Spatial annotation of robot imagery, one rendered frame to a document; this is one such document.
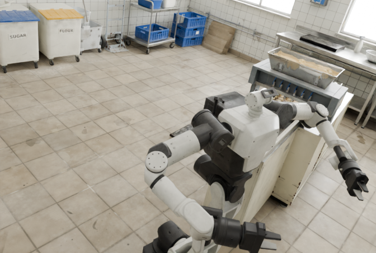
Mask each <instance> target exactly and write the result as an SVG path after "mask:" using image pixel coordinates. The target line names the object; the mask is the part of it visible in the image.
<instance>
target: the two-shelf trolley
mask: <svg viewBox="0 0 376 253"><path fill-rule="evenodd" d="M146 1H149V2H151V3H152V9H149V8H146V7H143V6H141V5H139V4H138V2H131V0H130V2H129V17H128V30H127V36H126V45H127V46H129V45H130V44H131V42H130V41H129V39H130V40H132V41H134V42H136V43H139V44H142V45H144V46H146V54H149V52H150V50H149V47H151V46H156V45H161V44H165V43H170V42H172V43H171V44H170V48H173V47H174V44H175V36H176V29H177V22H178V15H179V10H180V4H181V0H180V2H179V7H176V6H174V7H170V8H163V7H160V9H153V2H152V1H150V0H146ZM131 6H133V7H136V8H139V9H141V10H145V11H147V12H150V13H151V21H150V26H149V35H148V42H147V41H144V40H142V39H140V38H137V37H135V34H134V35H128V33H129V21H130V8H131ZM168 11H178V13H177V20H176V27H175V34H174V38H171V37H169V36H168V38H166V39H163V40H158V41H154V42H149V38H150V33H151V24H152V14H153V13H156V20H155V24H156V21H157V13H158V12H168Z"/></svg>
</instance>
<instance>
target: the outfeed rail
mask: <svg viewBox="0 0 376 253"><path fill-rule="evenodd" d="M300 123H301V122H300V121H299V120H294V121H293V122H292V123H291V124H290V125H289V126H288V127H287V128H286V129H285V130H284V131H283V132H282V133H281V134H280V135H279V136H278V137H277V139H276V143H275V145H274V146H273V147H272V149H271V150H269V151H267V152H266V153H265V155H264V157H263V159H262V161H261V163H262V162H263V161H264V160H265V159H266V158H267V157H268V156H269V155H270V154H271V153H272V152H273V151H274V149H275V148H276V147H277V146H278V145H279V144H280V143H281V142H282V141H283V140H284V139H285V138H286V137H287V136H288V135H289V134H290V133H291V132H292V131H293V130H294V129H295V128H296V127H297V126H298V125H299V124H300Z"/></svg>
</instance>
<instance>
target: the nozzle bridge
mask: <svg viewBox="0 0 376 253"><path fill-rule="evenodd" d="M276 77H277V78H276ZM275 78H276V84H275V87H274V88H275V90H276V92H277V93H278V94H280V95H283V96H285V97H288V98H290V99H292V100H295V101H297V102H302V103H307V100H308V98H309V96H310V94H311V93H312V92H313V93H312V98H311V100H310V101H313V102H317V103H318V104H321V105H323V106H324V107H325V108H326V109H327V110H328V116H327V118H328V121H329V122H330V123H332V121H333V118H334V116H335V114H336V111H337V109H338V108H339V107H340V105H341V104H342V101H343V99H344V97H345V95H346V93H347V91H348V88H347V87H344V86H341V85H338V84H336V83H333V82H332V83H331V84H330V85H329V86H328V87H327V88H326V89H323V88H320V87H317V86H315V85H312V84H310V83H307V82H304V81H302V80H299V79H297V78H294V77H292V76H289V75H287V74H284V73H281V72H278V71H276V70H274V69H271V65H270V61H269V59H266V60H264V61H261V62H259V63H257V64H255V65H253V66H252V70H251V74H250V77H249V80H248V83H250V84H252V85H251V88H250V92H254V91H255V89H258V90H259V88H260V86H261V87H264V88H267V89H268V88H272V83H273V81H274V79H275ZM282 81H283V86H282V89H281V90H279V86H280V84H281V82H282ZM289 83H291V84H290V89H289V92H288V93H286V89H287V87H288V85H289ZM297 86H298V87H297ZM296 87H297V93H296V95H295V96H293V93H294V90H295V88H296ZM304 89H305V92H304V96H303V98H302V99H300V96H301V94H302V92H303V91H304ZM258 90H257V91H258ZM250 92H249V93H250Z"/></svg>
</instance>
